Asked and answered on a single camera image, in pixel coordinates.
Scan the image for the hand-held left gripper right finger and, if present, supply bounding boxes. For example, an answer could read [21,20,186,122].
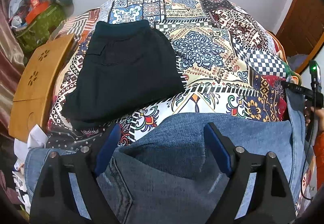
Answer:
[204,122,296,224]

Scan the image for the patterned patchwork bedsheet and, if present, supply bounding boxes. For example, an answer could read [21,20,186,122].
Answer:
[46,0,318,201]

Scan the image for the blue denim jeans pants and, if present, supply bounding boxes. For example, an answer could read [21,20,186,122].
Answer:
[24,82,317,224]

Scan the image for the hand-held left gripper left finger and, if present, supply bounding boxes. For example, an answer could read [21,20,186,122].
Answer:
[29,123,122,224]

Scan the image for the green patterned bag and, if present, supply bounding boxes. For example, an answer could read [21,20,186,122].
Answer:
[16,5,69,53]

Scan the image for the brown wooden door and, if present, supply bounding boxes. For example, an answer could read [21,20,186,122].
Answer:
[276,0,324,75]

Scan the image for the black folded pants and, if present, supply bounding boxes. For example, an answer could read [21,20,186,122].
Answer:
[61,21,186,131]

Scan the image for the black cable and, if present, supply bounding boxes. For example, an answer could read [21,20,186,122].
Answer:
[301,102,317,201]

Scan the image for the striped maroon curtain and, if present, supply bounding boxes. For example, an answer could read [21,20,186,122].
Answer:
[0,0,26,125]

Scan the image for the wooden lap table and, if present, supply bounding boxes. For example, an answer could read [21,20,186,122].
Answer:
[8,34,74,143]

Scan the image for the orange box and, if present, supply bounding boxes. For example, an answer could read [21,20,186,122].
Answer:
[25,0,48,23]

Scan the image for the orange green cloth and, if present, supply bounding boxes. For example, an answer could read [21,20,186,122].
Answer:
[277,44,303,85]

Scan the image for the person's right hand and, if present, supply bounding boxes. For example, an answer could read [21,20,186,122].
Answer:
[304,106,315,125]

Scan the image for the light blue cloth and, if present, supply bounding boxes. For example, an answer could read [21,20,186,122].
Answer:
[289,54,308,70]

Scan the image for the white papers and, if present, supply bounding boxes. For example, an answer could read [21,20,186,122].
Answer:
[13,124,48,204]

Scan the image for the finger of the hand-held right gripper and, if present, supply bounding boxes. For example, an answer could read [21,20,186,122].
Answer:
[285,81,314,99]

